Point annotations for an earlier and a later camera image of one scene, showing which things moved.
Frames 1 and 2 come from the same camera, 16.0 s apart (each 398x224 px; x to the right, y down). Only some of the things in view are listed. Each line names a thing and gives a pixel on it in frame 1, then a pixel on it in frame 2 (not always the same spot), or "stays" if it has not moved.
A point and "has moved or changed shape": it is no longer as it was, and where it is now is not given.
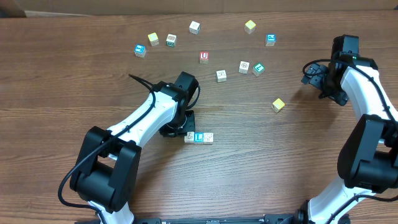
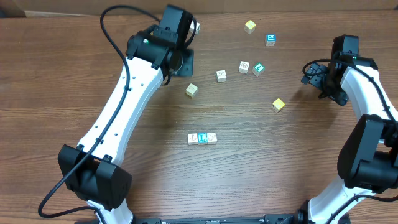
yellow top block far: (249, 27) stays
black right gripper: (339, 96) stays
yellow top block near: (278, 105) stays
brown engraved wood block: (208, 138) has moved or changed shape
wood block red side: (244, 67) stays
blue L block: (199, 137) has moved or changed shape
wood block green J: (194, 27) stays
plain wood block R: (221, 76) stays
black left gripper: (166, 130) → (187, 69)
